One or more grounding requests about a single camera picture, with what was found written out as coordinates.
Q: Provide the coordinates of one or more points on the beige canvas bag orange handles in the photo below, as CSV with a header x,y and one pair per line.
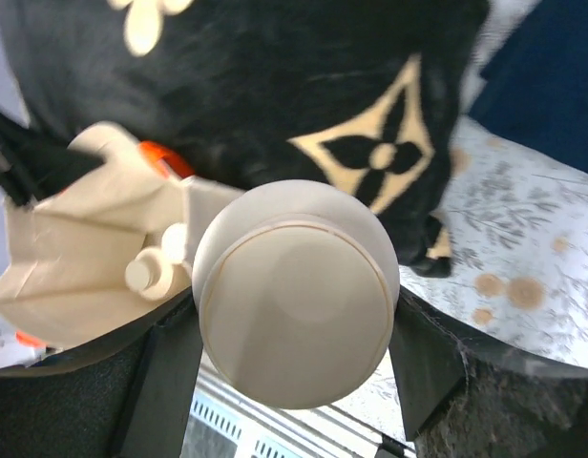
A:
x,y
65,283

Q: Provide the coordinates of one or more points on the floral patterned table mat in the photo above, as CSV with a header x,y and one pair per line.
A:
x,y
519,230

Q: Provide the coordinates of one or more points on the beige bottle tall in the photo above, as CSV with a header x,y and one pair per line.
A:
x,y
154,278

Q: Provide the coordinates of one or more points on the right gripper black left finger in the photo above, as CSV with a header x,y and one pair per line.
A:
x,y
125,394

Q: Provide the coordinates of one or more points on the beige bottle wide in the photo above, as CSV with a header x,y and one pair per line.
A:
x,y
173,244

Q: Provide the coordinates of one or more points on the black floral pillow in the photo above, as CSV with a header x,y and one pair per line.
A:
x,y
363,95

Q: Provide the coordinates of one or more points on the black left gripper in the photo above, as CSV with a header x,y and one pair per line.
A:
x,y
34,167

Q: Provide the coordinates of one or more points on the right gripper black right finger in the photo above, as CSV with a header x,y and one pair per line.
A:
x,y
464,393

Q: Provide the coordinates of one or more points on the folded blue denim cloth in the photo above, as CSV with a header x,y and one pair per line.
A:
x,y
536,84

